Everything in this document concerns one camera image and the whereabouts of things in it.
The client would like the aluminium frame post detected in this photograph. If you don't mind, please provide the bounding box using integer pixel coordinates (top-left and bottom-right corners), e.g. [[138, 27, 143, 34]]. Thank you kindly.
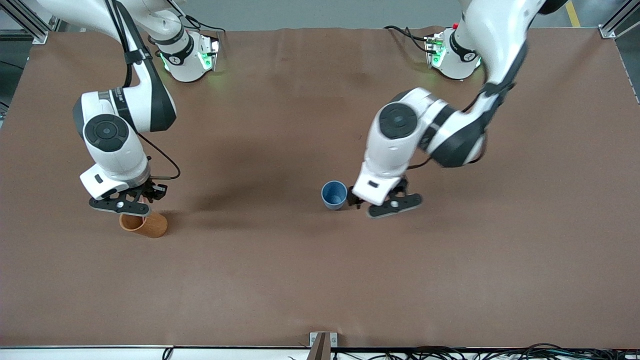
[[0, 0, 51, 45], [599, 0, 640, 40]]

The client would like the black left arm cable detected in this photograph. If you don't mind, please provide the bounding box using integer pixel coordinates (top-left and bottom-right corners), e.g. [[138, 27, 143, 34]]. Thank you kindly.
[[407, 50, 526, 171]]

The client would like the brown table mat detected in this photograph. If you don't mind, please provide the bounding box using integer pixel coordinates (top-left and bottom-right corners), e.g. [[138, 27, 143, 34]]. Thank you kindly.
[[0, 26, 640, 349]]

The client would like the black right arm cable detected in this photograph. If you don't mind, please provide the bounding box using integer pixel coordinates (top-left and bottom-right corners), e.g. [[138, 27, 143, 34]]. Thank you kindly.
[[102, 0, 182, 181]]

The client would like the metal bracket with post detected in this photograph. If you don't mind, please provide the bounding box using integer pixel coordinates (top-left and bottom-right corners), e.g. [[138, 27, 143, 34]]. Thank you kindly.
[[309, 332, 338, 360]]

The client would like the black right base cable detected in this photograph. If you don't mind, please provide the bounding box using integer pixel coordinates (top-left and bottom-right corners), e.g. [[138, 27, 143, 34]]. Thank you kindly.
[[167, 0, 228, 34]]

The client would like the brown cylindrical cup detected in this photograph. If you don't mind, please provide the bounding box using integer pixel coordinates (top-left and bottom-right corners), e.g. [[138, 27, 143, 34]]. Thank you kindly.
[[119, 210, 169, 239]]

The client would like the black left base cable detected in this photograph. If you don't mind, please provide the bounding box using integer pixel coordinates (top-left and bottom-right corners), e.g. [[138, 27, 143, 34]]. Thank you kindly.
[[384, 25, 432, 54]]

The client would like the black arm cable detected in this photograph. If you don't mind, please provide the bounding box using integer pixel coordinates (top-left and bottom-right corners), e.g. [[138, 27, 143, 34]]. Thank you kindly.
[[102, 0, 182, 181], [407, 50, 526, 171]]

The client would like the black base cable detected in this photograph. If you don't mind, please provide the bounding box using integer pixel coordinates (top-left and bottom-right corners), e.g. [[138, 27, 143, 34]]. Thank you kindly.
[[167, 0, 228, 34], [384, 25, 432, 54]]

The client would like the blue cup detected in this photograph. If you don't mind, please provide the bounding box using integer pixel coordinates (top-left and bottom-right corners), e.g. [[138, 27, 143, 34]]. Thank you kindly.
[[321, 180, 349, 211]]

